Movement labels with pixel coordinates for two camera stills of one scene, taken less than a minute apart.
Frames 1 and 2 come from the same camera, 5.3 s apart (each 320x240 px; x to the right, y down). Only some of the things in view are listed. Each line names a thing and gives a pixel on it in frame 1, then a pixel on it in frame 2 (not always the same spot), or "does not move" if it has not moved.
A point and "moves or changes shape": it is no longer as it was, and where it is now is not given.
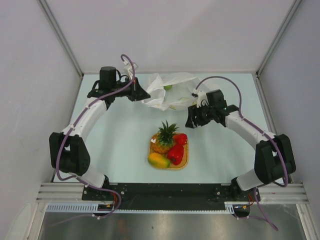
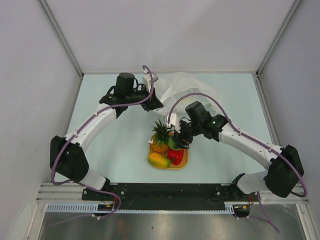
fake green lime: [168, 87] → [171, 144]
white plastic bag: [174, 91] moves or changes shape
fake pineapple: [161, 141] moves or changes shape
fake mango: [158, 160] does not move
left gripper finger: [138, 92] → [154, 102]
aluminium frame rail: [269, 193] does not move
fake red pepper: [175, 154] does not move
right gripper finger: [192, 121] → [179, 142]
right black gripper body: [205, 114] → [192, 128]
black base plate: [166, 196] does not move
